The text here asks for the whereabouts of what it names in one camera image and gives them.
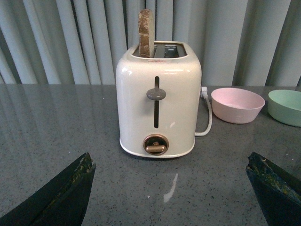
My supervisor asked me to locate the pink plastic bowl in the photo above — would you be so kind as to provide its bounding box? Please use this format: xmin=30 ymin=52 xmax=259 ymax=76
xmin=211 ymin=88 xmax=265 ymax=124

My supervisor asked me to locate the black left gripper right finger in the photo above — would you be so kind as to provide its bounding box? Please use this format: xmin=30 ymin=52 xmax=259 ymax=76
xmin=246 ymin=152 xmax=301 ymax=226

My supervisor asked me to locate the grey pleated curtain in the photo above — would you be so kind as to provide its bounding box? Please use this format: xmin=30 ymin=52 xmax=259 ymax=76
xmin=0 ymin=0 xmax=301 ymax=87

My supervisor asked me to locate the brown bread slice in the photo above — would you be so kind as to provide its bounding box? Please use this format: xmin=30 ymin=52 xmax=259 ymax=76
xmin=138 ymin=9 xmax=155 ymax=58

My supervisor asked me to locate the white toaster power cable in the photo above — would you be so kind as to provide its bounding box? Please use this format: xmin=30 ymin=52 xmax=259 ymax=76
xmin=194 ymin=86 xmax=213 ymax=137

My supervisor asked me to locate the cream two-slot toaster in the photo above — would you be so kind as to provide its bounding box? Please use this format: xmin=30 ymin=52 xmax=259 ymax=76
xmin=116 ymin=41 xmax=202 ymax=158

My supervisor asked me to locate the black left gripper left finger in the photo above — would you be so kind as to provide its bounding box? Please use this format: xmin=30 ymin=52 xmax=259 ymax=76
xmin=0 ymin=153 xmax=96 ymax=226

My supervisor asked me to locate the green plastic bowl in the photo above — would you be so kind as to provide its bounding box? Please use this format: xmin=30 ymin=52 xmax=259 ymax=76
xmin=268 ymin=89 xmax=301 ymax=127

